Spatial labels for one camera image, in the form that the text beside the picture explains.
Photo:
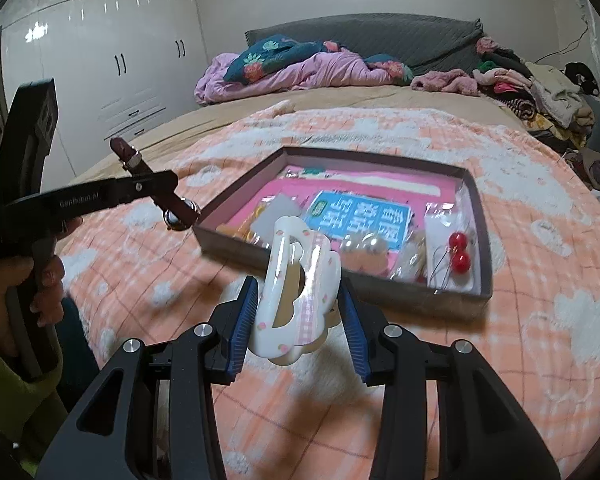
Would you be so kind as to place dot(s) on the bagged yellow rings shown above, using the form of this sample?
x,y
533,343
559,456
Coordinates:
x,y
256,222

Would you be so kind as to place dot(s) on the grey cardboard box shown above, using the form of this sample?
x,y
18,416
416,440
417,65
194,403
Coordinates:
x,y
230,247

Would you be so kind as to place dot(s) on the clear bag with beige jewelry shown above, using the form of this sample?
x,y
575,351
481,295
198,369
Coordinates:
x,y
414,257

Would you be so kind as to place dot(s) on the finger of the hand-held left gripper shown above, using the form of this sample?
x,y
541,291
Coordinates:
x,y
125,190

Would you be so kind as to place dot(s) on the white wardrobe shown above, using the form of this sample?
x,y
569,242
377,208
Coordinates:
x,y
105,60

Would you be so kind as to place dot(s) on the bagged red cherry earrings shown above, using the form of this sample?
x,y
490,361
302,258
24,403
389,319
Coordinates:
x,y
460,255

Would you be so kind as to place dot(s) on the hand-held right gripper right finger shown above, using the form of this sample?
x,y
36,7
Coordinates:
x,y
352,330

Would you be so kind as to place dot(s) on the pink fluffy garment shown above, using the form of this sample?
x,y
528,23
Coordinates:
x,y
445,82

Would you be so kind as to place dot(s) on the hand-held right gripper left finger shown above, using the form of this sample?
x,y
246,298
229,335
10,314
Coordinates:
x,y
242,330

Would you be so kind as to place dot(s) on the pile of clothes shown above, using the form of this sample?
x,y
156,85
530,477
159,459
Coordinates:
x,y
545,95

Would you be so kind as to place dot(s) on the clear bag with pearl jewelry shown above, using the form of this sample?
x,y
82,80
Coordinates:
x,y
367,255

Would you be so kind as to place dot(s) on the purple floral quilt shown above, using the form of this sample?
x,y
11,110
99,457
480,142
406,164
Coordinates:
x,y
310,67

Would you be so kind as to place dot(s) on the person's left hand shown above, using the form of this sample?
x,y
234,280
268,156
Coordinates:
x,y
50,285

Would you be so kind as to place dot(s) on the person's left forearm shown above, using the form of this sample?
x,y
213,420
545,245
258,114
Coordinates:
x,y
5,390

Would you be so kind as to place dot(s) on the peach checked fluffy blanket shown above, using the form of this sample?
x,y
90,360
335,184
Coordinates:
x,y
530,285

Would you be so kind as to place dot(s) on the bed with tan sheet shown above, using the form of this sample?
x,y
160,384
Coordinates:
x,y
330,97

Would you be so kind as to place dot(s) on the clear bag with white pad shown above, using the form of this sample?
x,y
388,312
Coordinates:
x,y
280,212

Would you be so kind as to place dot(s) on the grey headboard cover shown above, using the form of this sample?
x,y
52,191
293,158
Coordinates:
x,y
405,40

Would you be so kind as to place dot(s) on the pink book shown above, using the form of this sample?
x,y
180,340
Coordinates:
x,y
380,183

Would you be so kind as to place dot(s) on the white hair claw clip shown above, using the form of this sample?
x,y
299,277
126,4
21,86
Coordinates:
x,y
290,280

